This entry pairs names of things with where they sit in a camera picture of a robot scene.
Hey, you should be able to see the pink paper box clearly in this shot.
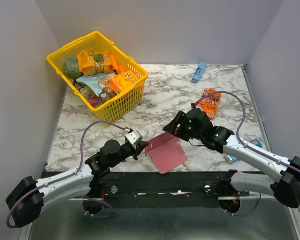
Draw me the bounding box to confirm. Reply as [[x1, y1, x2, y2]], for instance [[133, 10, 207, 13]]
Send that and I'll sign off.
[[145, 132, 188, 175]]

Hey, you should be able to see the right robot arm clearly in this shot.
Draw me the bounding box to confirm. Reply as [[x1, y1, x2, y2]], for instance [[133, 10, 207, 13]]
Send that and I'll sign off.
[[163, 108, 300, 209]]

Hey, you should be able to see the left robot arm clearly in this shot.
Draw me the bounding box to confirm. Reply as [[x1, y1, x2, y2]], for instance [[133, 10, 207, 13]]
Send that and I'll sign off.
[[5, 140, 149, 229]]

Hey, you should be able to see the orange product box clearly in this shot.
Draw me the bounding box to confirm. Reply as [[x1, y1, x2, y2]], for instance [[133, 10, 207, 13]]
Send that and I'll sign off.
[[197, 93, 222, 121]]

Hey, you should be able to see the blue small box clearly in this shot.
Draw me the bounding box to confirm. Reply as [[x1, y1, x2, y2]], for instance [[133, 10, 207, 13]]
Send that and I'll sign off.
[[191, 61, 207, 84]]

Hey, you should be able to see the orange cracker box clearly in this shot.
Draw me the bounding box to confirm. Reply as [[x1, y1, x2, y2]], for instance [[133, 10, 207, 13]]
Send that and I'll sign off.
[[109, 70, 139, 95]]

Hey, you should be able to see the teal card package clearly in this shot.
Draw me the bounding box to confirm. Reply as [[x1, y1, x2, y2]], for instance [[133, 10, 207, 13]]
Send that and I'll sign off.
[[226, 139, 264, 165]]

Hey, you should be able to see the pink item in basket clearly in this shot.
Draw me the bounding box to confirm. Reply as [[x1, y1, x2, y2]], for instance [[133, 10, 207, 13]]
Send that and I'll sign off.
[[88, 98, 103, 108]]

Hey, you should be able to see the light blue snack bag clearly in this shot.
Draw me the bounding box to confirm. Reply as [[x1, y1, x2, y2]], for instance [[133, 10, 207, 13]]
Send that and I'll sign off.
[[76, 73, 116, 98]]

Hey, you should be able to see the yellow plastic basket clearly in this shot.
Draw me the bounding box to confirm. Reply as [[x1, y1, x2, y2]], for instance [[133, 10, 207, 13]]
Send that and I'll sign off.
[[46, 31, 149, 123]]

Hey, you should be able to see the orange snack bag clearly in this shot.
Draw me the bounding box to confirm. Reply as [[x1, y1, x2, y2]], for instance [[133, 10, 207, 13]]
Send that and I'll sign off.
[[77, 50, 119, 76]]

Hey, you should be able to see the green melon ball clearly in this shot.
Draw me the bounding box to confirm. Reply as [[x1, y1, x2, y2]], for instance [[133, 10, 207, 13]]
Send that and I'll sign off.
[[63, 57, 83, 80]]

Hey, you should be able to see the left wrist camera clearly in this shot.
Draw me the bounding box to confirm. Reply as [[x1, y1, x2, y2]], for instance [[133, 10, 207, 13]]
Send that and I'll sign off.
[[125, 129, 143, 146]]

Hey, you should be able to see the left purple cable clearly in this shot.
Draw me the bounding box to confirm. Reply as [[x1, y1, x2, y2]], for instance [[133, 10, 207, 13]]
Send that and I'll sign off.
[[6, 120, 131, 230]]

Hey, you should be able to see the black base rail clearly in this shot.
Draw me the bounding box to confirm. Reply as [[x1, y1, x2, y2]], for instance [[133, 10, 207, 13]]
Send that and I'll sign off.
[[41, 171, 258, 210]]

